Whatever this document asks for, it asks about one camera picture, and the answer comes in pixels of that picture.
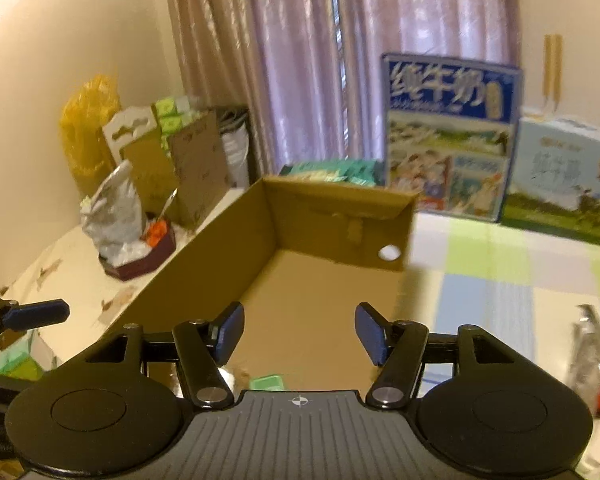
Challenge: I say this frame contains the green white medicine box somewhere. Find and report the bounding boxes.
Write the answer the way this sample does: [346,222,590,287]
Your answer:
[249,374,286,391]

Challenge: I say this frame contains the silver foil pouch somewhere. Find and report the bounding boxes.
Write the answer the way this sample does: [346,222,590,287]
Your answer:
[566,304,600,414]

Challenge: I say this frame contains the dark red octagonal tray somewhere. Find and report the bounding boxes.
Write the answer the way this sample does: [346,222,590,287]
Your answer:
[98,219,176,282]

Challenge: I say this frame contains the brown cardboard box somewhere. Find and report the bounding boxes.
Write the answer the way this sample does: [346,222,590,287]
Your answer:
[117,177,417,391]

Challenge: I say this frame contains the crumpled silver foil bag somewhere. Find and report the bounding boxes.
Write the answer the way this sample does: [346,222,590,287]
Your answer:
[80,160,146,264]

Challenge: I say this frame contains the checked blue green tablecloth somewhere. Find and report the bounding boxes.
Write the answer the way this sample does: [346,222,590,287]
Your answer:
[394,214,600,382]

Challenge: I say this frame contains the teal green packet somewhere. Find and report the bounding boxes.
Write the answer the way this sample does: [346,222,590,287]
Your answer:
[279,158,385,188]

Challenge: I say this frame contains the yellow plastic bag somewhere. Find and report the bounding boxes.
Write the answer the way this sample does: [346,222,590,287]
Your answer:
[59,74,122,197]

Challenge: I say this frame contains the small brown cardboard carton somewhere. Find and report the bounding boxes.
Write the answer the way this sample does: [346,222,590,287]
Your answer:
[169,110,230,230]

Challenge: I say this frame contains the white shopping bag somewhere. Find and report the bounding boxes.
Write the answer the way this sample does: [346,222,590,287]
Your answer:
[215,106,250,188]

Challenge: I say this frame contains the green tissue packs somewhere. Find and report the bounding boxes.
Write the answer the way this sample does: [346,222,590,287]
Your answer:
[152,96,204,157]

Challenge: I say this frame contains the dark blue milk carton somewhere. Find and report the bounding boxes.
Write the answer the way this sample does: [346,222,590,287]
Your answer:
[381,53,522,222]

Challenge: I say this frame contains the light blue milk carton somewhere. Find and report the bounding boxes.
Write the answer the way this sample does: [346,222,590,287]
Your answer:
[501,117,600,245]

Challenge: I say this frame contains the pink sheer curtain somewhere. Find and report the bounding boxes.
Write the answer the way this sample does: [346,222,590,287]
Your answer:
[166,0,520,174]

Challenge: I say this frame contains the wooden wall hanger strips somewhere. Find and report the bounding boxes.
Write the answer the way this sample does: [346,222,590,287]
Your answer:
[542,34,564,112]

